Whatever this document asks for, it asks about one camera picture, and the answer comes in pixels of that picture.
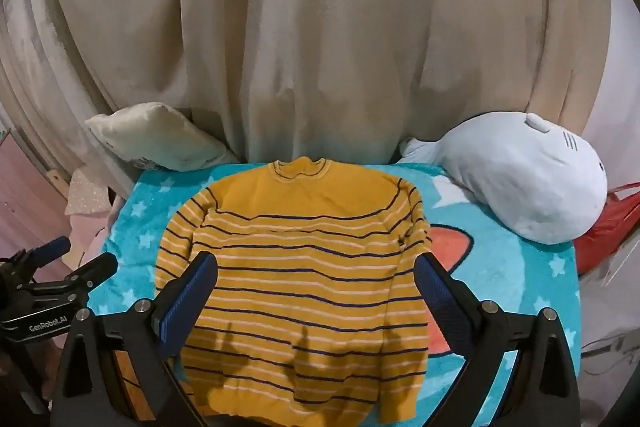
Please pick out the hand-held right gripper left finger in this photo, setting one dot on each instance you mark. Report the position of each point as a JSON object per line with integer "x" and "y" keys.
{"x": 187, "y": 302}

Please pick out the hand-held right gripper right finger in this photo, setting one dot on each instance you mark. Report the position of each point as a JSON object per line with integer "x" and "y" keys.
{"x": 442, "y": 302}

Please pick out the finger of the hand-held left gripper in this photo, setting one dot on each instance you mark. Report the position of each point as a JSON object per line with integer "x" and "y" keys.
{"x": 95, "y": 271}
{"x": 52, "y": 249}

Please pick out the yellow striped sweater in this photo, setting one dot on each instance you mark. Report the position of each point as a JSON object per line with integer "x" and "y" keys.
{"x": 300, "y": 257}

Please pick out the pink bed sheet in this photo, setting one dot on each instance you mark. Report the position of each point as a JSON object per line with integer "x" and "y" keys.
{"x": 92, "y": 232}

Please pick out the pink cabinet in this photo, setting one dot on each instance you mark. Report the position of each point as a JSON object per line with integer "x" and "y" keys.
{"x": 25, "y": 197}

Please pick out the beige dotted cloth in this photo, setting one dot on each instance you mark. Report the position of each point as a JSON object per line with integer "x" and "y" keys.
{"x": 85, "y": 192}

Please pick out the teal star print blanket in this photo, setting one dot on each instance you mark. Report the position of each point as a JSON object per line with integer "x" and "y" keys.
{"x": 500, "y": 247}

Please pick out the white pillow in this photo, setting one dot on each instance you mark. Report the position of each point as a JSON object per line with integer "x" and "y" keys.
{"x": 150, "y": 137}

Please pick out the pale blue seal plush toy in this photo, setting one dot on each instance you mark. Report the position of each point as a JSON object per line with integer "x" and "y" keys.
{"x": 525, "y": 177}

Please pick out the white cloth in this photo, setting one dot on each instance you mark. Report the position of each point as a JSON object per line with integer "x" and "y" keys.
{"x": 610, "y": 322}

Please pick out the red bag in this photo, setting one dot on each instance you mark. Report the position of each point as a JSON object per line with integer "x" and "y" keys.
{"x": 610, "y": 227}

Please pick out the beige curtain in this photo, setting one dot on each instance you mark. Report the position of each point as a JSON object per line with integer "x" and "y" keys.
{"x": 325, "y": 32}

